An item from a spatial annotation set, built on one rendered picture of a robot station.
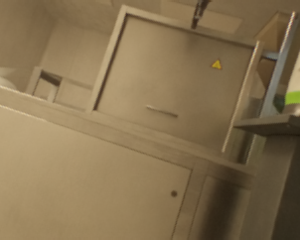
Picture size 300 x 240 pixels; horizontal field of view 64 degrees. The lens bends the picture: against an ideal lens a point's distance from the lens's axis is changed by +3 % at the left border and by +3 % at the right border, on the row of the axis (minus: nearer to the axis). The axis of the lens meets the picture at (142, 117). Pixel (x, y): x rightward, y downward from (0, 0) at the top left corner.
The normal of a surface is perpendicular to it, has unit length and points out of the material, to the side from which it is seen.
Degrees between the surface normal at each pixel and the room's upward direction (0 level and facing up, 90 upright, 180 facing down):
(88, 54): 90
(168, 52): 90
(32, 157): 90
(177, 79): 90
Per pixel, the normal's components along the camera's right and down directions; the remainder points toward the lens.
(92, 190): -0.08, -0.11
